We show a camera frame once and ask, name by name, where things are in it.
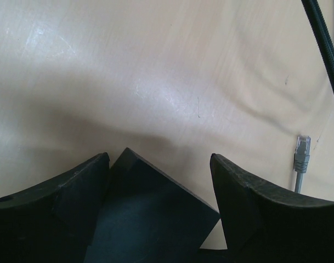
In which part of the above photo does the black network switch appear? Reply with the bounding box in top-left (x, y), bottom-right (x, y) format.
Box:
top-left (85, 148), bottom-right (220, 262)

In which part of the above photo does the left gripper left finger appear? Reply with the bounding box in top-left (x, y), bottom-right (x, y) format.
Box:
top-left (0, 153), bottom-right (110, 262)

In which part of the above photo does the black power cable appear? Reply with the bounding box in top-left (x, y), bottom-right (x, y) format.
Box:
top-left (301, 0), bottom-right (334, 118)

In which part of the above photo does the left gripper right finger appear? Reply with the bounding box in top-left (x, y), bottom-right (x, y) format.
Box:
top-left (210, 154), bottom-right (334, 262)

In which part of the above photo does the grey ethernet cable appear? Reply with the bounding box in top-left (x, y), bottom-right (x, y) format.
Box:
top-left (293, 134), bottom-right (312, 193)

